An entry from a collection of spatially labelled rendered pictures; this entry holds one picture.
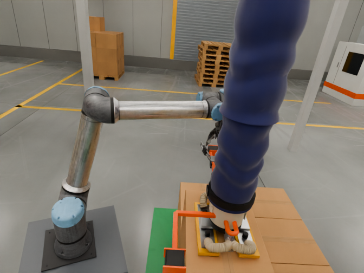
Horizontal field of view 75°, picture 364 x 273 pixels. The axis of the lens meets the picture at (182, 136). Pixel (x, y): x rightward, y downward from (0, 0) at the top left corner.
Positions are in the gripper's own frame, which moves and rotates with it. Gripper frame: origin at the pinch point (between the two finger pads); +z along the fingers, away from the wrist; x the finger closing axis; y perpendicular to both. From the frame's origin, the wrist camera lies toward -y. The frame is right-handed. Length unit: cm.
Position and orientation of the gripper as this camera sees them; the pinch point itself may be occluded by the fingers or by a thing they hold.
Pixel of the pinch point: (217, 146)
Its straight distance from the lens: 151.6
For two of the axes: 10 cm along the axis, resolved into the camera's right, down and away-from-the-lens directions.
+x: 10.0, 0.8, 0.3
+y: -0.1, 4.4, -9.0
